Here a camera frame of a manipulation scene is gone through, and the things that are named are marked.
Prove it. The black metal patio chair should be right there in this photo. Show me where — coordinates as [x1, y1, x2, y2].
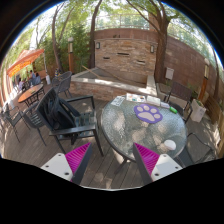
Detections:
[36, 88, 103, 155]

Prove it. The round glass patio table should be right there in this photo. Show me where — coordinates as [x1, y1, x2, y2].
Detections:
[101, 99, 187, 161]

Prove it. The dark chair behind table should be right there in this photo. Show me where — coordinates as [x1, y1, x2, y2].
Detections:
[164, 82, 193, 122]

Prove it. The white trash bin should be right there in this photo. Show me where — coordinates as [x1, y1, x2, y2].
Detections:
[191, 99, 206, 122]

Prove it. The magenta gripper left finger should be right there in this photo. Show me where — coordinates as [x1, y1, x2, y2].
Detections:
[42, 143, 92, 185]

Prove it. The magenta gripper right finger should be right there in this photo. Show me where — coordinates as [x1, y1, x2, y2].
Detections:
[133, 143, 182, 185]

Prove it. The black backpack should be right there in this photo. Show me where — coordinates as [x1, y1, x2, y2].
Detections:
[45, 97, 80, 130]

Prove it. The grey patio chair far left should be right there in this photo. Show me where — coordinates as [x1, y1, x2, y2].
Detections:
[0, 104, 25, 138]

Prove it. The orange patio umbrella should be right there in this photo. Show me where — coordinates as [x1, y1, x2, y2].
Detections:
[7, 49, 44, 77]

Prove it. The white computer mouse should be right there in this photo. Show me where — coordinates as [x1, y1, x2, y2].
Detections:
[164, 140, 176, 150]

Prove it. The white flat box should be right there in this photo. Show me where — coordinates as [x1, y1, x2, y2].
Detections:
[147, 96, 161, 106]

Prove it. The stone fountain wall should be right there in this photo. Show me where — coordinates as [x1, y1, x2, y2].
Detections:
[95, 38, 157, 84]

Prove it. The white paper box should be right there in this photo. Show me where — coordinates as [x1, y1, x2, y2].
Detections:
[126, 93, 146, 103]

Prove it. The purple paw mouse pad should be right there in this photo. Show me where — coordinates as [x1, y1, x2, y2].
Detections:
[134, 104, 163, 124]

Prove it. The green small object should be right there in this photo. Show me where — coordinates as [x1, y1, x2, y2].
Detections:
[170, 107, 177, 114]

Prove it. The printed leaflet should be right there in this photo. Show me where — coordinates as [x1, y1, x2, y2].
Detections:
[111, 96, 124, 106]

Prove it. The round wooden patio table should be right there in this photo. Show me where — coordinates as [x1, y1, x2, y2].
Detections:
[18, 84, 44, 106]

